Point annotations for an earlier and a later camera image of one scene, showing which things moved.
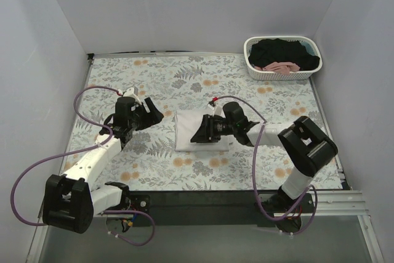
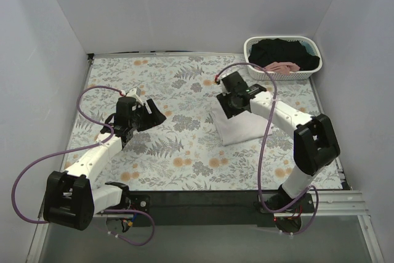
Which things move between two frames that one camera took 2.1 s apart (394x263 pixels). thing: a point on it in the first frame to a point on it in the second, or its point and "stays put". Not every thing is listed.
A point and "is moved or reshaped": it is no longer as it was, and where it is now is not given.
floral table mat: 147,159 stays put
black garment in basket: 263,52 stays put
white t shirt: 186,123 is moved or reshaped
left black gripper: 143,114 stays put
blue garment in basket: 308,48 stays put
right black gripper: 209,127 to 222,101
